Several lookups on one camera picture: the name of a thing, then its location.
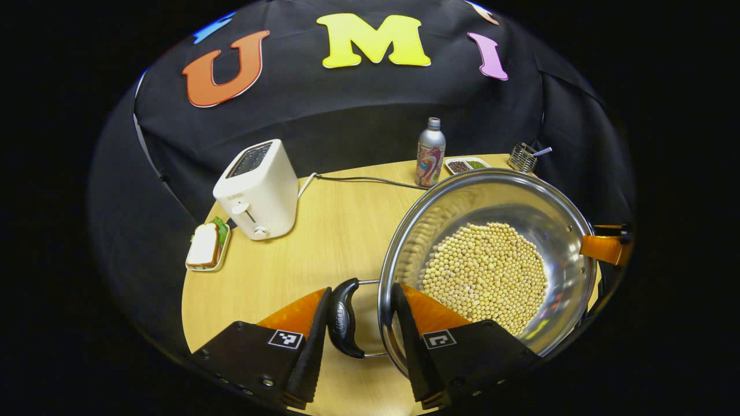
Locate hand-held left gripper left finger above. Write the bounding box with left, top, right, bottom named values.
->
left=191, top=287, right=333, bottom=411

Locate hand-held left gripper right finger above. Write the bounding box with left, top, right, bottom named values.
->
left=392, top=282, right=542, bottom=410

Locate stainless steel pot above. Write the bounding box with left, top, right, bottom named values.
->
left=327, top=169, right=597, bottom=376

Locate pile of soybeans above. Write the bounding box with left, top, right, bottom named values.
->
left=419, top=222, right=550, bottom=336

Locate pale rectangular sandwich plate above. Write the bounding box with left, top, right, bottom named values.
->
left=185, top=222, right=232, bottom=273

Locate sandwich with lettuce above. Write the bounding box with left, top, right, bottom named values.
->
left=186, top=217, right=229, bottom=269

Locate white divided spice dish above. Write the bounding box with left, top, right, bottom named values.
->
left=444, top=157, right=491, bottom=176

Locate white toaster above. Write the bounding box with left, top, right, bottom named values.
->
left=213, top=139, right=299, bottom=241

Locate silver printed metal bottle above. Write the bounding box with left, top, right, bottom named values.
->
left=415, top=117, right=446, bottom=188

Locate wire utensil holder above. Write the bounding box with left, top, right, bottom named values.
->
left=508, top=143, right=538, bottom=174

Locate toaster power cable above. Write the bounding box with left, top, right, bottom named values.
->
left=298, top=172, right=428, bottom=200

